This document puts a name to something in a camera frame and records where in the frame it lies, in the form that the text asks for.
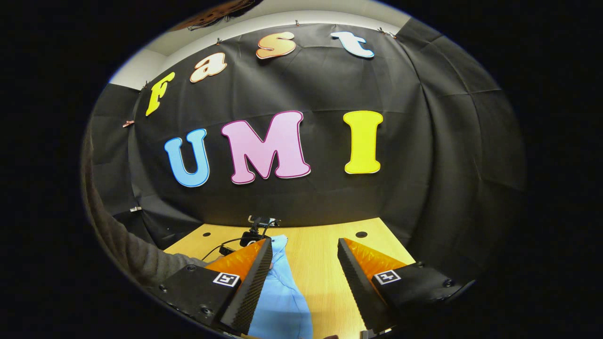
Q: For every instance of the light blue T-shirt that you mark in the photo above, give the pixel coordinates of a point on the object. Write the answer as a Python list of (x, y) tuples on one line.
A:
[(282, 301)]

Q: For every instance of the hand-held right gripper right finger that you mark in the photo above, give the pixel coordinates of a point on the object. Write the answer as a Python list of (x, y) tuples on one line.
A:
[(362, 296)]

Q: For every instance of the black backdrop cloth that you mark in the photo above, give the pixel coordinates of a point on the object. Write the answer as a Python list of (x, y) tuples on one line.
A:
[(330, 197)]

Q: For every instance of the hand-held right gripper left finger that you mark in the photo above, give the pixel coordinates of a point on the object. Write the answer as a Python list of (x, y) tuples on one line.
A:
[(249, 296)]

